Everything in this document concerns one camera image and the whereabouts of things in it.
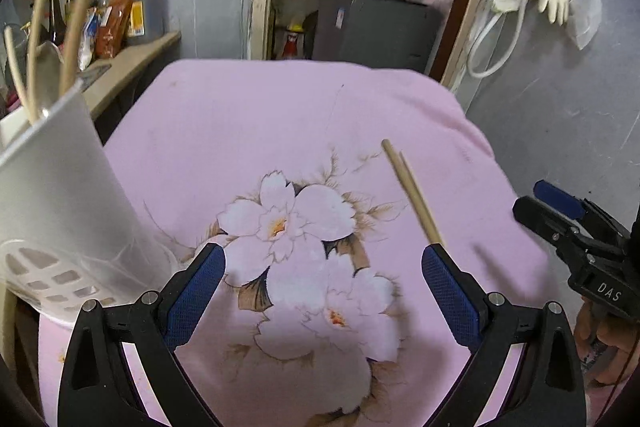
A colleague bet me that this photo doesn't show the white utensil holder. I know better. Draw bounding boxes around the white utensil holder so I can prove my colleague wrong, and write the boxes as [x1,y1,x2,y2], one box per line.
[1,86,178,325]

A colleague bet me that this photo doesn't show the brown bamboo chopstick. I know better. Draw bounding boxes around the brown bamboo chopstick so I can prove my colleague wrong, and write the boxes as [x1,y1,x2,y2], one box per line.
[381,139,445,246]

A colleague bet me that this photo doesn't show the pale cream chopstick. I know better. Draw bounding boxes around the pale cream chopstick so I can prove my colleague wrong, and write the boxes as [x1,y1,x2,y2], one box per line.
[25,0,64,124]

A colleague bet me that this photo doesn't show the steel spoon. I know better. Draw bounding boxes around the steel spoon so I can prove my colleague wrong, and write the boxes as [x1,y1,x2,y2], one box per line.
[36,41,63,118]

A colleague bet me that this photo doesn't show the right hand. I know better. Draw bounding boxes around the right hand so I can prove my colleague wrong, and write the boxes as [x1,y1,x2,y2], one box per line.
[574,298,639,386]

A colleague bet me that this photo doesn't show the pink floral cloth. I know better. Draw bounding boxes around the pink floral cloth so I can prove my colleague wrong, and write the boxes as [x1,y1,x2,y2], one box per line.
[37,58,551,427]

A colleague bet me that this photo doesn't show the grey cabinet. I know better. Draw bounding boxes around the grey cabinet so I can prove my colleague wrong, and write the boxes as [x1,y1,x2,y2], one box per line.
[311,0,444,74]

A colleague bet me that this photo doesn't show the red white bottle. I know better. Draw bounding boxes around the red white bottle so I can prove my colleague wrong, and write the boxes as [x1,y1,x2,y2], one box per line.
[280,24,304,60]

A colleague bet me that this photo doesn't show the white blue packet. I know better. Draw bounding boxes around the white blue packet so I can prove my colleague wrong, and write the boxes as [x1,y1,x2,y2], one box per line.
[77,6,100,72]

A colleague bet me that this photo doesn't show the orange snack bag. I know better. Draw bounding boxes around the orange snack bag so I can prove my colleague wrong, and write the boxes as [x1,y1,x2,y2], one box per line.
[94,0,134,58]

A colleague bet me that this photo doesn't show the dark soy sauce bottle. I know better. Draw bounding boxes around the dark soy sauce bottle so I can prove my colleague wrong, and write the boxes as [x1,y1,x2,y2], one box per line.
[48,0,66,46]

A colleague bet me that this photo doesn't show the large vinegar jug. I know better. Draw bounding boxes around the large vinegar jug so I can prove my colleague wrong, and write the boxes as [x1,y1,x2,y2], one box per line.
[126,0,165,46]

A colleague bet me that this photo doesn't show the white hose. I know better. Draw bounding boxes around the white hose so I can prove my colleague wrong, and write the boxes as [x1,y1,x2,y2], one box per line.
[466,0,532,79]

